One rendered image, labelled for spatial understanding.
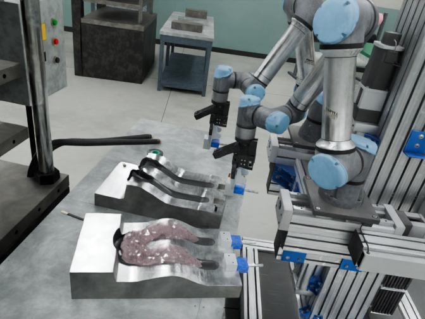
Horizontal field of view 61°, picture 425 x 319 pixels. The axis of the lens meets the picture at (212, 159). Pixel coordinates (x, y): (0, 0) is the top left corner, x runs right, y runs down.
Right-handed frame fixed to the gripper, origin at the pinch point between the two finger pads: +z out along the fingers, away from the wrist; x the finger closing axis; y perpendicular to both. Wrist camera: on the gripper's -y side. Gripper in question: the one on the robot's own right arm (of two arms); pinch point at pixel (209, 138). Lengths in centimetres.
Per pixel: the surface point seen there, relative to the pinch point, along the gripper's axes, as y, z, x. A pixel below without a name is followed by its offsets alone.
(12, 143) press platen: -72, -6, -40
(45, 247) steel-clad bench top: -49, 15, -69
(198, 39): -30, 19, 325
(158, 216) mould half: -15, 13, -47
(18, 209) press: -68, 16, -51
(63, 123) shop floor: -151, 95, 182
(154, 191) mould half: -17.7, 3.8, -44.2
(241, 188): 15.4, 0.8, -38.7
